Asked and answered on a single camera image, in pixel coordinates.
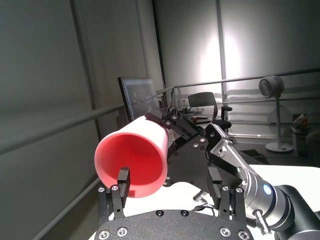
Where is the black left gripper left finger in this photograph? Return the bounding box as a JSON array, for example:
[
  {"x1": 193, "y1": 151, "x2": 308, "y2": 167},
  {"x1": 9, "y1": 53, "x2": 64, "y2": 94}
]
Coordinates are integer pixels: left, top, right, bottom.
[{"x1": 98, "y1": 165, "x2": 131, "y2": 221}]

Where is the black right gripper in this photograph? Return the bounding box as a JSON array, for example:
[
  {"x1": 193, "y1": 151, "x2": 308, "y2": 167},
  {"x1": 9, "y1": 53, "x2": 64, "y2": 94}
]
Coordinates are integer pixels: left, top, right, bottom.
[{"x1": 145, "y1": 112, "x2": 243, "y2": 188}]

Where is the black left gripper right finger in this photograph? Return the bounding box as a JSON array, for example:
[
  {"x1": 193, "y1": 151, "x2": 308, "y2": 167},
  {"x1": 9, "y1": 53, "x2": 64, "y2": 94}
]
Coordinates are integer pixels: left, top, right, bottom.
[{"x1": 206, "y1": 166, "x2": 248, "y2": 221}]

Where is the pink plastic cup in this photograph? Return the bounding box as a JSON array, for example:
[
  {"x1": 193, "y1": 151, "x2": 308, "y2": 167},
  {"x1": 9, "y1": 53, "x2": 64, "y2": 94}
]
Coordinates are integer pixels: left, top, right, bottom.
[{"x1": 93, "y1": 115, "x2": 170, "y2": 199}]

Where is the cluttered grey desk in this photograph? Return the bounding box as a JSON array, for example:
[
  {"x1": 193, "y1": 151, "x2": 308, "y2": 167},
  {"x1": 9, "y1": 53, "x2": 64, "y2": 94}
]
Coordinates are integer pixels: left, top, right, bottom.
[{"x1": 159, "y1": 107, "x2": 213, "y2": 126}]

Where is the black mesh office chair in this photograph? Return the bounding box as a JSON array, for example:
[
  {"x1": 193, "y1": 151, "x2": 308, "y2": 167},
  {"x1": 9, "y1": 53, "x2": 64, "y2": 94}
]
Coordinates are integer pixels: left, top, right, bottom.
[{"x1": 187, "y1": 91, "x2": 233, "y2": 129}]

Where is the black keyboard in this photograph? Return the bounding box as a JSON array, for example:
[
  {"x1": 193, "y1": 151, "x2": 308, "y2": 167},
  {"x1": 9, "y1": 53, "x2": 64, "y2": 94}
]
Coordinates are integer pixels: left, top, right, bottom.
[{"x1": 238, "y1": 149, "x2": 270, "y2": 166}]

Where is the computer monitor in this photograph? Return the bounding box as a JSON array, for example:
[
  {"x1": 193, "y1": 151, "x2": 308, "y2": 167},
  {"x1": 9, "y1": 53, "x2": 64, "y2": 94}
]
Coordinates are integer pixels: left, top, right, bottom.
[{"x1": 117, "y1": 76, "x2": 163, "y2": 123}]

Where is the grey floor railing bar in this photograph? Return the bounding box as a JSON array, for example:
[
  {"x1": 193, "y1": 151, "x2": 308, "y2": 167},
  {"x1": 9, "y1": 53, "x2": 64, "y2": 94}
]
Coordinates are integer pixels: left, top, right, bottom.
[{"x1": 31, "y1": 176, "x2": 101, "y2": 240}]

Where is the thin grey railing bar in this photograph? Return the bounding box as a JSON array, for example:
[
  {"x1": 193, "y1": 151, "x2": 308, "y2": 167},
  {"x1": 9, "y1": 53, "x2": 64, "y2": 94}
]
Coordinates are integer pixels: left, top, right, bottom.
[{"x1": 156, "y1": 68, "x2": 320, "y2": 95}]

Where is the thick grey railing bar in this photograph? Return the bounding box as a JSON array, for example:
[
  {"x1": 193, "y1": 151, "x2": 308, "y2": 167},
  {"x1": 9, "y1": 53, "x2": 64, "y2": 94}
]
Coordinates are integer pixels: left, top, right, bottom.
[{"x1": 0, "y1": 103, "x2": 126, "y2": 156}]

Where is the grey standing fan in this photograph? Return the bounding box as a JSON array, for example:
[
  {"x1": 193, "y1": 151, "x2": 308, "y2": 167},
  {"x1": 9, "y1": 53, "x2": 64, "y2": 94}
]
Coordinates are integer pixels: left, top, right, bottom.
[{"x1": 258, "y1": 75, "x2": 295, "y2": 153}]

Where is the lucky cat figurine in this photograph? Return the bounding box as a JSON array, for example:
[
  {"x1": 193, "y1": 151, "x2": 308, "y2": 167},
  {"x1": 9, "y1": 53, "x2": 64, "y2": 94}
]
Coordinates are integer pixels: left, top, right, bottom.
[{"x1": 291, "y1": 112, "x2": 311, "y2": 131}]

